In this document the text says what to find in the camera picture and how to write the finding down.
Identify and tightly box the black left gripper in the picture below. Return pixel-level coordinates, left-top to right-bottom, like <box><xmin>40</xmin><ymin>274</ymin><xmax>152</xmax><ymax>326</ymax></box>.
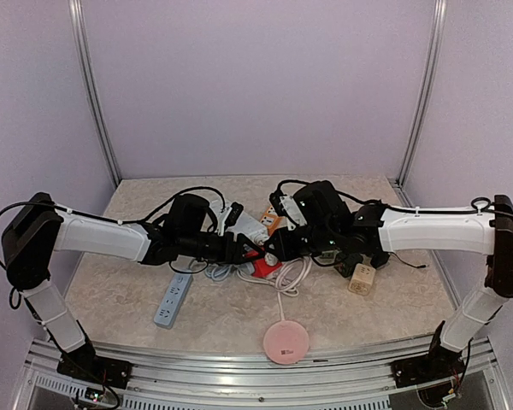
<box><xmin>179</xmin><ymin>230</ymin><xmax>264</xmax><ymax>265</ymax></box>

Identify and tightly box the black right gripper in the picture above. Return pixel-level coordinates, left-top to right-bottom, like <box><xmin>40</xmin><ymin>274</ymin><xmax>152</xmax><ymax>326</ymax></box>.
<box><xmin>265</xmin><ymin>222</ymin><xmax>339</xmax><ymax>261</ymax></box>

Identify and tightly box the red cube socket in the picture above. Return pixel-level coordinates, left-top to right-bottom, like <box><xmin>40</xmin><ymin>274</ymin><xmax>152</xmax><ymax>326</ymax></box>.
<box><xmin>246</xmin><ymin>251</ymin><xmax>281</xmax><ymax>278</ymax></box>

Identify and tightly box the pink white hub cable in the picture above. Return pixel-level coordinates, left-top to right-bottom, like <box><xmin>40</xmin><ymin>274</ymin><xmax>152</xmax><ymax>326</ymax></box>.
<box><xmin>274</xmin><ymin>257</ymin><xmax>312</xmax><ymax>325</ymax></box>

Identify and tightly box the light blue cable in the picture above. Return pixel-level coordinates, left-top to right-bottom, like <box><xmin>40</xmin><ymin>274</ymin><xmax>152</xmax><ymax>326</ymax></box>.
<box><xmin>187</xmin><ymin>258</ymin><xmax>236</xmax><ymax>284</ymax></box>

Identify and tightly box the long white power strip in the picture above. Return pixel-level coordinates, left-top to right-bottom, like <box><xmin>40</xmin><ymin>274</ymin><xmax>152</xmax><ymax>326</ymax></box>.
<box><xmin>209</xmin><ymin>200</ymin><xmax>269</xmax><ymax>245</ymax></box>

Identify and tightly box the light green plug adapter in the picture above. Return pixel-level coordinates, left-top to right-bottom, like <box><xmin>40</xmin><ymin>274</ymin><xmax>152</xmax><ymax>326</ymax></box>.
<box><xmin>317</xmin><ymin>250</ymin><xmax>337</xmax><ymax>264</ymax></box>

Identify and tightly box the dark green cube adapter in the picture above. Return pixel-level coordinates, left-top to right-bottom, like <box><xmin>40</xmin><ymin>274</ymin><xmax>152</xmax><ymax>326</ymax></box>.
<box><xmin>333</xmin><ymin>253</ymin><xmax>363</xmax><ymax>278</ymax></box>

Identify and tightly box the beige cube adapter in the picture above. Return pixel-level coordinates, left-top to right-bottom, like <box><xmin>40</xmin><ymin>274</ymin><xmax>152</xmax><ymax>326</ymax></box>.
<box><xmin>348</xmin><ymin>263</ymin><xmax>376</xmax><ymax>296</ymax></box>

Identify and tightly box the black charger plug with cable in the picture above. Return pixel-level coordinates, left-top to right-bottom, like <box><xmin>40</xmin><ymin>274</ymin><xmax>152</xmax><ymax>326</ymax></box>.
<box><xmin>370</xmin><ymin>252</ymin><xmax>428</xmax><ymax>269</ymax></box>

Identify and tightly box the pink round socket hub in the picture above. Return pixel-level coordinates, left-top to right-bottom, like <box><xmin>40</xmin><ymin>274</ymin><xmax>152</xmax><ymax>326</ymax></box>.
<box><xmin>262</xmin><ymin>320</ymin><xmax>310</xmax><ymax>365</ymax></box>

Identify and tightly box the light blue power strip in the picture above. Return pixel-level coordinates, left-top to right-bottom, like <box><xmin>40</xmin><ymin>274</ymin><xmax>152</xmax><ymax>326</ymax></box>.
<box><xmin>154</xmin><ymin>272</ymin><xmax>193</xmax><ymax>330</ymax></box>

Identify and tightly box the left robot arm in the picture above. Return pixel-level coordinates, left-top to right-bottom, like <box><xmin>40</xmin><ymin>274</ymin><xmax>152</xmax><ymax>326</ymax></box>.
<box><xmin>0</xmin><ymin>188</ymin><xmax>264</xmax><ymax>380</ymax></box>

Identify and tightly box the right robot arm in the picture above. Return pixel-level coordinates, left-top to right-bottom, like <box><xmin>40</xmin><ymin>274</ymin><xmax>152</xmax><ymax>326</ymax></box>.
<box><xmin>265</xmin><ymin>180</ymin><xmax>513</xmax><ymax>379</ymax></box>

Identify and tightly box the orange power strip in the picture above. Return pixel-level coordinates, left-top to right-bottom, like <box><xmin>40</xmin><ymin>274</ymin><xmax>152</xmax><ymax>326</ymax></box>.
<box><xmin>260</xmin><ymin>206</ymin><xmax>283</xmax><ymax>236</ymax></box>

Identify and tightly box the white coiled cable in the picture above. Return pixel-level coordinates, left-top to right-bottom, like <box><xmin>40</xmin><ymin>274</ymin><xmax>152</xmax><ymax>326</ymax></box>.
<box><xmin>237</xmin><ymin>266</ymin><xmax>279</xmax><ymax>288</ymax></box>

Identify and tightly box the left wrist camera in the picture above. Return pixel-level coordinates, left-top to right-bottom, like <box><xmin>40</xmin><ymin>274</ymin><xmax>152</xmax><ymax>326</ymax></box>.
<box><xmin>217</xmin><ymin>202</ymin><xmax>244</xmax><ymax>236</ymax></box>

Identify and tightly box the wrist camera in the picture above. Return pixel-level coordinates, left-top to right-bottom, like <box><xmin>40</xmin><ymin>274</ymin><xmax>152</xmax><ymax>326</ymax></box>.
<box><xmin>217</xmin><ymin>202</ymin><xmax>244</xmax><ymax>236</ymax></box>
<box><xmin>269</xmin><ymin>190</ymin><xmax>307</xmax><ymax>231</ymax></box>

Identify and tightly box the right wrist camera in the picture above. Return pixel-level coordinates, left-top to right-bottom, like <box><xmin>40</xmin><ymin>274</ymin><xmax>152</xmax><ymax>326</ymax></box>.
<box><xmin>269</xmin><ymin>190</ymin><xmax>307</xmax><ymax>231</ymax></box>

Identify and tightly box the right aluminium frame post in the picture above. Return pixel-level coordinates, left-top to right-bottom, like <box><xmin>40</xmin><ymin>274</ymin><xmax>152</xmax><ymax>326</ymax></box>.
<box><xmin>395</xmin><ymin>0</ymin><xmax>448</xmax><ymax>190</ymax></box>

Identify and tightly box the aluminium frame post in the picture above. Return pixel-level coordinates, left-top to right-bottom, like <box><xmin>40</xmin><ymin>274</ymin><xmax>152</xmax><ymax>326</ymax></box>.
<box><xmin>395</xmin><ymin>0</ymin><xmax>448</xmax><ymax>190</ymax></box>
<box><xmin>68</xmin><ymin>0</ymin><xmax>122</xmax><ymax>188</ymax></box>

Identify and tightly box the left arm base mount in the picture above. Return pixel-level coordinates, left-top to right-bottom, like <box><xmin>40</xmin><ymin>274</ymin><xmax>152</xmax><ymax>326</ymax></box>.
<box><xmin>56</xmin><ymin>352</ymin><xmax>133</xmax><ymax>389</ymax></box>

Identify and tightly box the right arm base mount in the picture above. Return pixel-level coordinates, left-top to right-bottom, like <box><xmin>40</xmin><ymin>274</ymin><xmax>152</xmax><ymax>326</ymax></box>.
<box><xmin>391</xmin><ymin>344</ymin><xmax>465</xmax><ymax>388</ymax></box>

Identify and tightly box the aluminium front rail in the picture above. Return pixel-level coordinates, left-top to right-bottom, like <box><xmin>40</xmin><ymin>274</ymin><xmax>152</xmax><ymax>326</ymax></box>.
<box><xmin>12</xmin><ymin>336</ymin><xmax>513</xmax><ymax>409</ymax></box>

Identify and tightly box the left aluminium frame post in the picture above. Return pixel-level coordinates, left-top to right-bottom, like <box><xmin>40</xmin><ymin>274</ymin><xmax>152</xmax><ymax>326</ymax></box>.
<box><xmin>68</xmin><ymin>0</ymin><xmax>122</xmax><ymax>188</ymax></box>

